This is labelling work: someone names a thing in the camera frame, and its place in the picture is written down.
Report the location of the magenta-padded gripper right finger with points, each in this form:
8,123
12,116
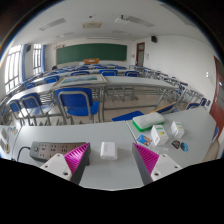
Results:
148,158

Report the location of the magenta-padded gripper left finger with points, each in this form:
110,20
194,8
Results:
75,158

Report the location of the white charger block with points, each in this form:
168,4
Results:
108,150

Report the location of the colourful printed card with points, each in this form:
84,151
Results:
144,140

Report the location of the white box with green print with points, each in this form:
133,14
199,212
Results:
159,135

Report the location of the small dark packet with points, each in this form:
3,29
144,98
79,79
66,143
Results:
175,144

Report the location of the green and white wipes pack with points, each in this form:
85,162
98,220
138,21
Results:
148,120

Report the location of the small blue packet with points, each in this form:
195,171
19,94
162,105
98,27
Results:
184,147

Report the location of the small white box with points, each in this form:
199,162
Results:
177,129

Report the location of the blue chair seat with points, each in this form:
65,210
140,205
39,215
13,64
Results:
128,116

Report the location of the blue wood-edged chair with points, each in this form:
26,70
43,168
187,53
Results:
165,108

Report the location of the blue metal-framed chair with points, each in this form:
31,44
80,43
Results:
75,98
15,106
30,100

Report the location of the colourful stickers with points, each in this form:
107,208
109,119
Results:
12,130

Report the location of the grey card stand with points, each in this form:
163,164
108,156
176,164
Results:
3,144
4,134

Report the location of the grey classroom desks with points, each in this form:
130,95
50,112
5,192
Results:
140,81

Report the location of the red-brown door with windows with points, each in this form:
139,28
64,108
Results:
218,110

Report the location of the blue classroom chairs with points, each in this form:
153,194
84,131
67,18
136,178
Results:
108,72

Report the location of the orange lectern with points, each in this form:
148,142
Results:
91,61

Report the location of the brown classroom door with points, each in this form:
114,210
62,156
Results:
140,55

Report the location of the blue curtain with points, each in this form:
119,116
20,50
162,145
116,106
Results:
23,63
43,59

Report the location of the narrow window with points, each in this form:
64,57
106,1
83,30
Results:
37,59

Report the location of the green chalkboard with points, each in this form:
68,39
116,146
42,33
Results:
91,53

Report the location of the large window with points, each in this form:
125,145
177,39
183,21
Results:
12,68

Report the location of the ceiling air conditioner vent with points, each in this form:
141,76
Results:
92,25

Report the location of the ceiling light panels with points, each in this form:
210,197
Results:
52,24

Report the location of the white ceiling projector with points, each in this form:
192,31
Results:
122,20

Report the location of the white wall switch panel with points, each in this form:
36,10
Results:
209,75

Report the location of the black wall speaker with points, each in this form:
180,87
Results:
154,39
28,48

